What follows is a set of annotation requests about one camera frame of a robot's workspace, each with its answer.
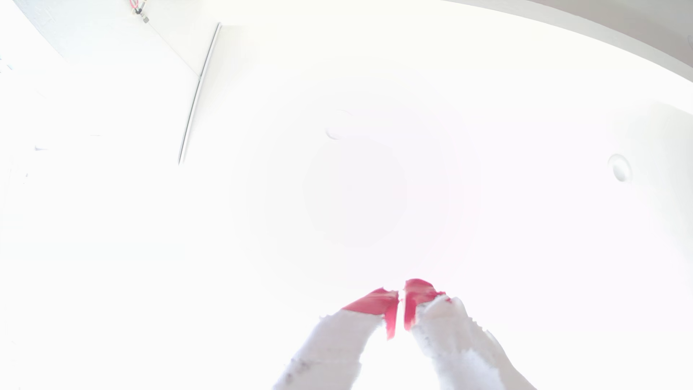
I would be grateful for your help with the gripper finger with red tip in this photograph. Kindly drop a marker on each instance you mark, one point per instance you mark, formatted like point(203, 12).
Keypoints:
point(335, 346)
point(455, 346)

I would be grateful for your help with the round white ceiling fixture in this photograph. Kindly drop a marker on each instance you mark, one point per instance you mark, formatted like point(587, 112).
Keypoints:
point(620, 168)

